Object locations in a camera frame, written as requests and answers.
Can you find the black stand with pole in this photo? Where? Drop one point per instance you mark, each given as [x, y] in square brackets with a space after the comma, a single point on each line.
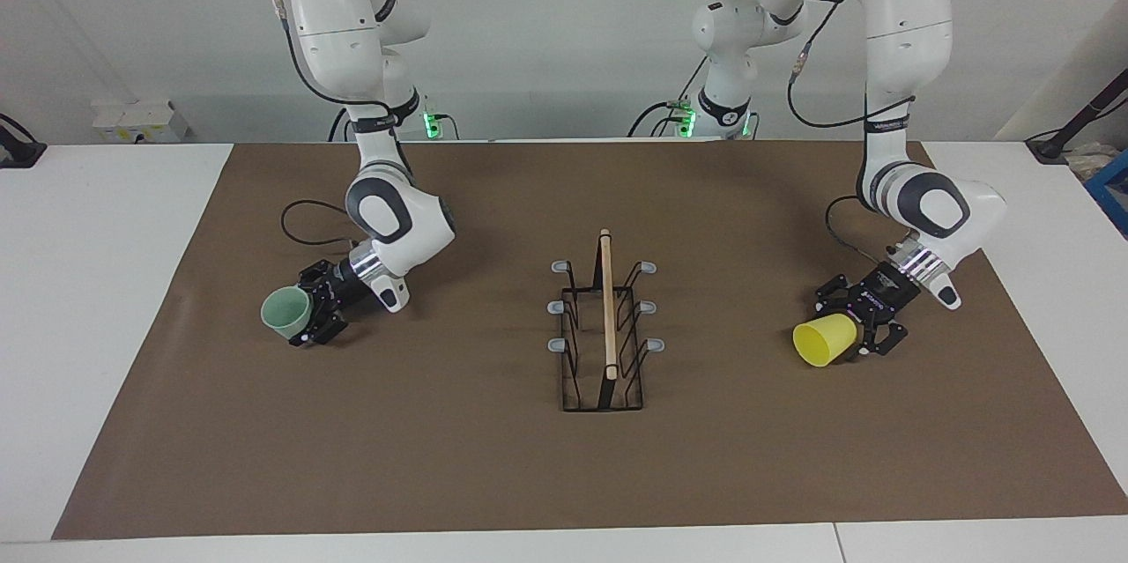
[1053, 144]

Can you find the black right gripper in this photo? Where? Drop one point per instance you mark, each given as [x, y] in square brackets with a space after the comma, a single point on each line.
[342, 290]

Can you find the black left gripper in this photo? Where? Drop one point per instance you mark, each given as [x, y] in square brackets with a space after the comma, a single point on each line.
[886, 292]

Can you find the pale green plastic cup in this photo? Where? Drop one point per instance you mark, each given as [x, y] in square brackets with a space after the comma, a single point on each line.
[284, 312]

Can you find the brown table mat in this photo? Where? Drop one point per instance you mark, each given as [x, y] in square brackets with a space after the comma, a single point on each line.
[441, 457]

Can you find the crumpled clear plastic bag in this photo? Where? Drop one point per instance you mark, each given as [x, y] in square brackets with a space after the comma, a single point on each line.
[1088, 162]

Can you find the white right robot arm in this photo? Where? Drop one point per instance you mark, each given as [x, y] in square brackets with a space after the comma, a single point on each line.
[335, 17]

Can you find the blue box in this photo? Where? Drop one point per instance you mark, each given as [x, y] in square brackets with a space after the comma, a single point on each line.
[1112, 193]

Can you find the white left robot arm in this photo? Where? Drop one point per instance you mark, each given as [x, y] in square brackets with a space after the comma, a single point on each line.
[908, 17]

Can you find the yellow plastic cup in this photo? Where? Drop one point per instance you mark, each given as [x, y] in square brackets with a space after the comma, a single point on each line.
[820, 341]

